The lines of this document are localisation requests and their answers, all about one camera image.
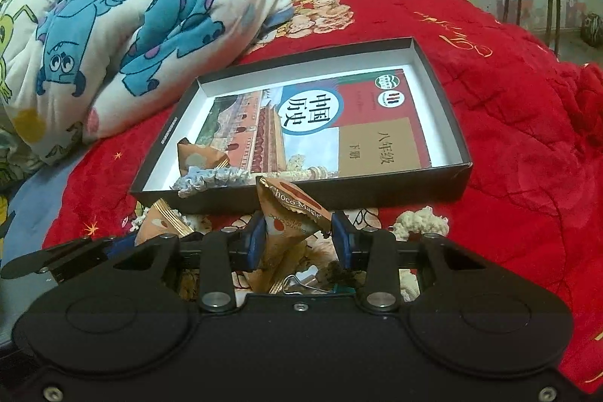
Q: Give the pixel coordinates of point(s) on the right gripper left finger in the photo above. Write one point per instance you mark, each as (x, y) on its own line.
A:
(223, 252)

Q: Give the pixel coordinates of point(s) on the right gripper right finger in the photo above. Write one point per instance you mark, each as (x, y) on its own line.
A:
(373, 251)

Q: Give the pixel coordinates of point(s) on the cream knitted scrunchie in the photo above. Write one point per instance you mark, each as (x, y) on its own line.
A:
(408, 223)

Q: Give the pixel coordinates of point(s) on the light blue knitted scrunchie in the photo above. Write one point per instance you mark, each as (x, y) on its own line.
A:
(198, 180)

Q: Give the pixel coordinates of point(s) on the brown chocolate snack packet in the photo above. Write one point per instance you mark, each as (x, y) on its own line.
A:
(290, 216)

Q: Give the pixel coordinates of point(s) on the brown knitted scrunchie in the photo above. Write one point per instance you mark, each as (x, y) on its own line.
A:
(335, 275)

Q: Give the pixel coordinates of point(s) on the blue binder clip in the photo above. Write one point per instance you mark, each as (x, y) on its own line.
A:
(307, 283)

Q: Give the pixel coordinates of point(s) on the black shallow cardboard box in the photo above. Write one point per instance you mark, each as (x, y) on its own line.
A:
(445, 179)

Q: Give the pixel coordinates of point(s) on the Chinese history textbook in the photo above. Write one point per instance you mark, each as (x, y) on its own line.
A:
(352, 124)

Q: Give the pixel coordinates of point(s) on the monster cartoon white duvet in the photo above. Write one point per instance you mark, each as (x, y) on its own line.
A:
(80, 70)

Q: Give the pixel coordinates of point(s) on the dark patterned ball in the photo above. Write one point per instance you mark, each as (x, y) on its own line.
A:
(591, 30)

